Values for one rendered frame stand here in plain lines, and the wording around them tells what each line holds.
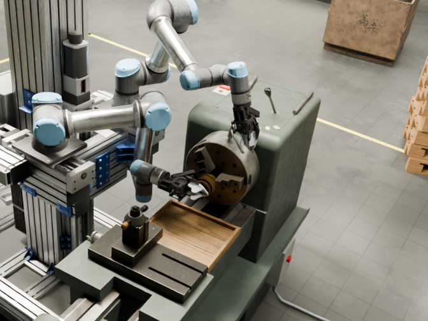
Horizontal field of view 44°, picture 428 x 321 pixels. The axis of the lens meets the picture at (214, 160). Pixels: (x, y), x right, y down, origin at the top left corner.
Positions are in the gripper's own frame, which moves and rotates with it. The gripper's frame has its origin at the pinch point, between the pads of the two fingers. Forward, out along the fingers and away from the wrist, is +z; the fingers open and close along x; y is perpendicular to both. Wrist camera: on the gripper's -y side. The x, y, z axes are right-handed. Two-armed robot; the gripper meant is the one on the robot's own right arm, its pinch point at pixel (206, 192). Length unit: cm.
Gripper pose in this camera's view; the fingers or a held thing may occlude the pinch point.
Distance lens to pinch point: 224.8
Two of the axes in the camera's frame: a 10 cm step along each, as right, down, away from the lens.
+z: 8.7, 3.3, -3.5
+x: 1.0, -8.4, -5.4
